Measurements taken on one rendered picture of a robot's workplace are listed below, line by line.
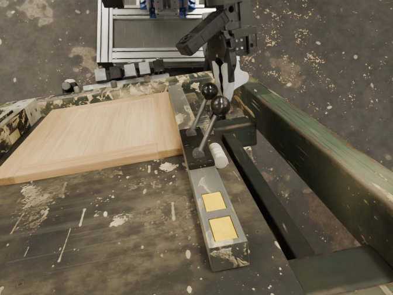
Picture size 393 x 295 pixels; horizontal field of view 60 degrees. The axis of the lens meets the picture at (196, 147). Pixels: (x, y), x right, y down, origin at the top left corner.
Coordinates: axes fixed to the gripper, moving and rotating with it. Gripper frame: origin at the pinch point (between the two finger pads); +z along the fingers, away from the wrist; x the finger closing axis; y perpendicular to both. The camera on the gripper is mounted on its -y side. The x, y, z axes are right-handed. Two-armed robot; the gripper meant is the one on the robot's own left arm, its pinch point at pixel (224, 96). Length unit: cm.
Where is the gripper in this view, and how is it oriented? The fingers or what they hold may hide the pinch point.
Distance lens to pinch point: 76.3
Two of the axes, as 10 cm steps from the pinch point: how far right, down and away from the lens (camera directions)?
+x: -4.6, -2.9, 8.4
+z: 1.3, 9.1, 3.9
